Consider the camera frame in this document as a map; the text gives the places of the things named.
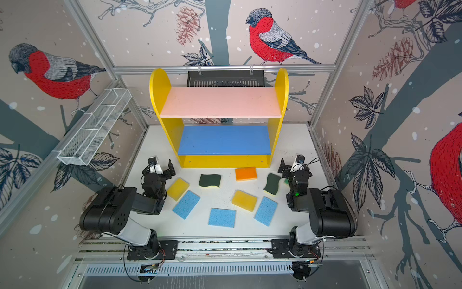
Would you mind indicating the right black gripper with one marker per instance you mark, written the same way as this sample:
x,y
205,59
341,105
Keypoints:
x,y
292,173

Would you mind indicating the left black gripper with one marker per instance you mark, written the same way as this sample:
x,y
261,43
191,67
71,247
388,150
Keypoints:
x,y
162,171

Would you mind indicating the plain yellow sponge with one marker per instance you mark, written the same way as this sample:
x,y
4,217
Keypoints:
x,y
177,189

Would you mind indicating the dark green wavy sponge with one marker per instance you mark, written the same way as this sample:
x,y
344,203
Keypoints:
x,y
211,180
272,185

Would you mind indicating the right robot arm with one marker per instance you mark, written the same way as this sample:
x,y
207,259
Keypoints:
x,y
328,213

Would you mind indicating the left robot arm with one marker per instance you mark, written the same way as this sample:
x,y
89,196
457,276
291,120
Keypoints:
x,y
109,212

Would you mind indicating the yellow shelf unit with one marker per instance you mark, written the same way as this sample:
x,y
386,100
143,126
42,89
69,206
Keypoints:
x,y
220,145

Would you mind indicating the left blue sponge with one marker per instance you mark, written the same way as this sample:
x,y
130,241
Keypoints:
x,y
184,207

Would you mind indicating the blue sponge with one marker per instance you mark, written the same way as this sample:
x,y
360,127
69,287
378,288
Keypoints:
x,y
222,217
266,211
184,207

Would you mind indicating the right blue sponge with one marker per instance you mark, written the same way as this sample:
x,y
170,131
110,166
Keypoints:
x,y
266,211

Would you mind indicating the orange sponge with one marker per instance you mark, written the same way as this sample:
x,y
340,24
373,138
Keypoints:
x,y
246,174

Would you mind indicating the yellow orange-tinted sponge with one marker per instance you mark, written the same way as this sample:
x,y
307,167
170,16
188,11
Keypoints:
x,y
244,200

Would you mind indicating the middle blue sponge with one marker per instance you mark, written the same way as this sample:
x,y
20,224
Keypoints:
x,y
222,217

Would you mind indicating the black perforated metal tray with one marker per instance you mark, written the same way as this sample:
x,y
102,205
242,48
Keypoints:
x,y
226,79

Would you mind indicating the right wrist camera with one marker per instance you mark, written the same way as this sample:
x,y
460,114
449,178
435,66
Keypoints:
x,y
298,163

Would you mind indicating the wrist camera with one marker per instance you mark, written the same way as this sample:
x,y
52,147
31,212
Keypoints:
x,y
298,163
153,165

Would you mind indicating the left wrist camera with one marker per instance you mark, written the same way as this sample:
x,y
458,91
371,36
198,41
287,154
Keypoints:
x,y
153,165

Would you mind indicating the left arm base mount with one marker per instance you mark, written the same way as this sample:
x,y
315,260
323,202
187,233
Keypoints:
x,y
160,250

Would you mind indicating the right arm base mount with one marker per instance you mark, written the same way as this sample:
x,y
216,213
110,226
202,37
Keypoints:
x,y
284,248

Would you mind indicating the white wire mesh basket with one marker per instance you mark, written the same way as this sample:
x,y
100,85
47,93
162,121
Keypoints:
x,y
85,143

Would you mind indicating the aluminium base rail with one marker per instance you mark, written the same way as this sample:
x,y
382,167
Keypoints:
x,y
204,250

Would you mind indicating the horizontal aluminium frame bar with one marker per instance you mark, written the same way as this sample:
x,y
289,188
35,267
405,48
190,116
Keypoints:
x,y
147,70

